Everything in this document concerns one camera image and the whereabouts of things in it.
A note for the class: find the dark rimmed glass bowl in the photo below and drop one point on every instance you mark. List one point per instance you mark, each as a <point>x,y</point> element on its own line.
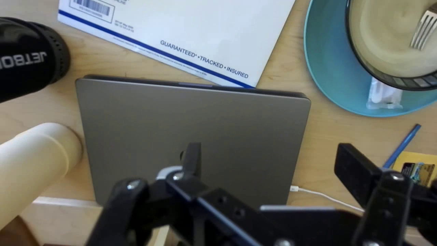
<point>382,37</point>

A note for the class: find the silver fork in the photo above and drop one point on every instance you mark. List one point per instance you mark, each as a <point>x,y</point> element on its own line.
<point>423,30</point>

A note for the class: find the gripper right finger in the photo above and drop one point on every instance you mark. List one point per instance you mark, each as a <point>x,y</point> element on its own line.
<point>385,205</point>

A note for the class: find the grey laptop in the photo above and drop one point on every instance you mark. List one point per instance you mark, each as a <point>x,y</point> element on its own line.
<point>218,130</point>

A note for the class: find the black insulated bottle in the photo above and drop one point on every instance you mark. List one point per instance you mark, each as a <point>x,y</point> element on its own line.
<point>24,58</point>

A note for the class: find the white mailing envelope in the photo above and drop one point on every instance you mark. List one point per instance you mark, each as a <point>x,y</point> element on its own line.
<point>191,24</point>

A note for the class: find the cream cylindrical tube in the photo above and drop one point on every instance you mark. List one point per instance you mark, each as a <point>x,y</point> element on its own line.
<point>34,157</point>

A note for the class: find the teal plate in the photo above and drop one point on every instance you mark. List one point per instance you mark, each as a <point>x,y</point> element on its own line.
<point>327,61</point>

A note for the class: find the yellow card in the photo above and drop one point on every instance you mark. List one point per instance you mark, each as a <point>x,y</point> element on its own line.
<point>414,167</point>

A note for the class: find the blue pen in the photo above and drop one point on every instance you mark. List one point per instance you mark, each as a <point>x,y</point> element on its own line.
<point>403,145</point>

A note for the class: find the clear plastic packet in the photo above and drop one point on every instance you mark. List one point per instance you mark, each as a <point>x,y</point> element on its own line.
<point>382,95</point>

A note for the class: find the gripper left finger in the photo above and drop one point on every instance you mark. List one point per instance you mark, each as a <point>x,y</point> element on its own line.
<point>131,201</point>

